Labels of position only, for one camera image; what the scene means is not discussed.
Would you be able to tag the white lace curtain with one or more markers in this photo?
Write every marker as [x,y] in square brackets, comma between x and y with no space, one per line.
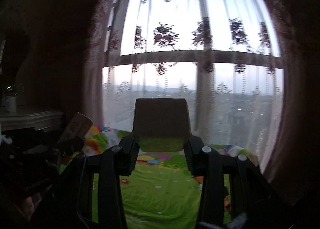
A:
[221,55]

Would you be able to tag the green cartoon bedsheet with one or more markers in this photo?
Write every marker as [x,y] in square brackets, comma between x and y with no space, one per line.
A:
[161,192]

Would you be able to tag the slim gold edged box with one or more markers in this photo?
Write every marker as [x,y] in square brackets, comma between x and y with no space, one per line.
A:
[78,127]

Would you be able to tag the mauve drape curtain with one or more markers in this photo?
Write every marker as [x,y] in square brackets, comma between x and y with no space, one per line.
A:
[297,26]

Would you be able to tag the white ornate dresser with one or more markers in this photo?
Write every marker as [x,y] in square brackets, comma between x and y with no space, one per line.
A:
[30,119]

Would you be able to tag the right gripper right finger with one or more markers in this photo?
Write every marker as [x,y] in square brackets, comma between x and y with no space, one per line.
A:
[234,192]

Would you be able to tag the white ceramic mug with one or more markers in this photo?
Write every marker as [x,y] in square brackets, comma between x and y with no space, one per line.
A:
[10,104]

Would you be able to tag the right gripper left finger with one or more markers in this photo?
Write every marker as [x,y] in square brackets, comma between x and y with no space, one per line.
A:
[92,184]

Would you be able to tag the small white box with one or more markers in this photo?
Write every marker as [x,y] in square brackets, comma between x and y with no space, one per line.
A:
[161,124]

